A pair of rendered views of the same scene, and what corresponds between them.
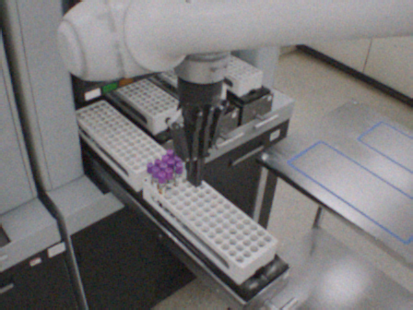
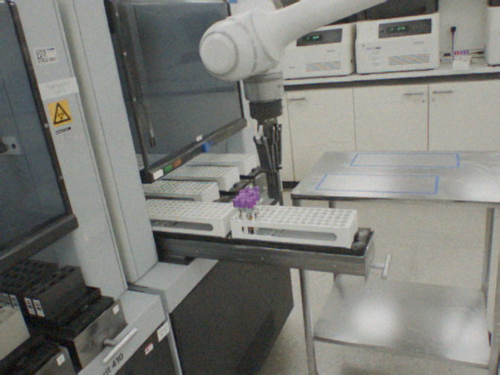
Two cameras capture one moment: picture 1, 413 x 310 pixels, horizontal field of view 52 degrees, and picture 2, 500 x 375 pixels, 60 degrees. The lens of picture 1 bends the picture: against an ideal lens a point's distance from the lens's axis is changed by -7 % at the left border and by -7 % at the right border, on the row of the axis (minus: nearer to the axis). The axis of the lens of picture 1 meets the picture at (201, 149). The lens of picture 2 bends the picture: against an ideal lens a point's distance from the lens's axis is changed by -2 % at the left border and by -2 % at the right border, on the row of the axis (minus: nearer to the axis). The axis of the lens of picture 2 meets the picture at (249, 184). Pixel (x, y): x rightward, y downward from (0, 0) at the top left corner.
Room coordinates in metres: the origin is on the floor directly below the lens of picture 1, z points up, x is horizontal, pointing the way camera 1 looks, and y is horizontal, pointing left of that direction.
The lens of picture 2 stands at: (-0.26, 0.41, 1.30)
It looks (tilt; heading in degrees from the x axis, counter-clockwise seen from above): 19 degrees down; 340
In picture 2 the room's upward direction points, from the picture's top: 8 degrees counter-clockwise
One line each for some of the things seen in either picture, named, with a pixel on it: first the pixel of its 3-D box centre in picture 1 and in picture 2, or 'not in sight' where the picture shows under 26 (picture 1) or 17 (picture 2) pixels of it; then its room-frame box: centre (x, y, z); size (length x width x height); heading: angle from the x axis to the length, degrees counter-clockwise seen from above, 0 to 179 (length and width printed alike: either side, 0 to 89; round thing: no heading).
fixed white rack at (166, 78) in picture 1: (179, 80); (195, 179); (1.16, 0.08, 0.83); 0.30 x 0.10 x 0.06; 44
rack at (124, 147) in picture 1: (118, 143); (184, 219); (0.85, 0.20, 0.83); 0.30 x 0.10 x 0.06; 44
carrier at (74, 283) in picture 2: not in sight; (61, 293); (0.60, 0.52, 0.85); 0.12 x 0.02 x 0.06; 134
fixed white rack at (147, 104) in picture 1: (136, 98); (171, 196); (1.05, 0.19, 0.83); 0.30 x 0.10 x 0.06; 44
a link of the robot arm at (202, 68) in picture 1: (201, 58); (263, 87); (0.64, 0.01, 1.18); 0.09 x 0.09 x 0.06
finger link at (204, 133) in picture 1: (202, 127); (271, 146); (0.65, 0.00, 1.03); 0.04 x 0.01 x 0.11; 43
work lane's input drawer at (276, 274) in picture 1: (164, 201); (245, 241); (0.71, 0.08, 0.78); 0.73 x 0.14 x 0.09; 44
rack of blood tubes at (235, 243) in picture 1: (206, 220); (293, 226); (0.62, -0.02, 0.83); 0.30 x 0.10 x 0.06; 44
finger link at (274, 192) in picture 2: (193, 169); (273, 184); (0.64, 0.01, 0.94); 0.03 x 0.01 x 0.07; 43
